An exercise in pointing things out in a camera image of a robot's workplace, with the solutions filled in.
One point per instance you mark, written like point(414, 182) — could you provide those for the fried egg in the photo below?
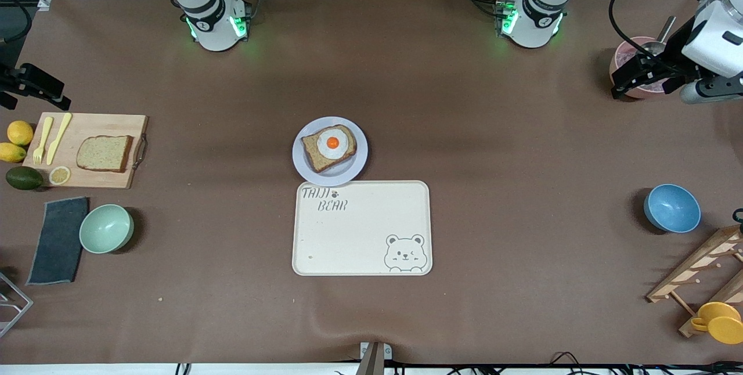
point(332, 143)

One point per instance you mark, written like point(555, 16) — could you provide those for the wooden cutting board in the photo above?
point(98, 125)

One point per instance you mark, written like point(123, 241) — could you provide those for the blue bowl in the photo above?
point(672, 208)

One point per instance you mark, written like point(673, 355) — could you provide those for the cream bear print tray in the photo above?
point(360, 230)

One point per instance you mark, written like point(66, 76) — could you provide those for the yellow plastic knife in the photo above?
point(58, 138)

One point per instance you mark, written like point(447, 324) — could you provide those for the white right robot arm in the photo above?
point(212, 21)

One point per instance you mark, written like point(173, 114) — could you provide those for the grey folded cloth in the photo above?
point(58, 241)

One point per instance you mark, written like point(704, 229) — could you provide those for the yellow lemon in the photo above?
point(20, 132)
point(11, 152)

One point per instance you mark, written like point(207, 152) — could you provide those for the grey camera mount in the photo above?
point(374, 357)

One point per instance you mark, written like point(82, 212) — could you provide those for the plain brown bread slice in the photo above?
point(104, 153)

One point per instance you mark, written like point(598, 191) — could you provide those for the mint green bowl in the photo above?
point(106, 229)

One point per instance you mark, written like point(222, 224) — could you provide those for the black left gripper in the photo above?
point(675, 46)

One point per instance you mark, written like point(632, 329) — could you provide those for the dark green avocado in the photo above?
point(24, 178)

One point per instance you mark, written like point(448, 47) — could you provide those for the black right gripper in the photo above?
point(23, 80)

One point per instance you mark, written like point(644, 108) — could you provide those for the bread slice under egg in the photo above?
point(312, 153)

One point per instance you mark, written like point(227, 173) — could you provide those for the lavender round plate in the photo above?
point(331, 179)

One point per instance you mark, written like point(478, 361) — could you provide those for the lemon half slice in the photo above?
point(60, 175)

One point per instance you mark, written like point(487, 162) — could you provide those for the yellow plastic fork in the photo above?
point(42, 140)

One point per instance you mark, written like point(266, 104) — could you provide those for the pink bowl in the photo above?
point(622, 61)

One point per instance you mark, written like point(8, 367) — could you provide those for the metal scoop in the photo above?
point(664, 29)

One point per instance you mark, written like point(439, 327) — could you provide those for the wooden drying rack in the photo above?
point(696, 264)

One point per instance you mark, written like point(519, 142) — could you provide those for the yellow cup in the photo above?
point(722, 323)

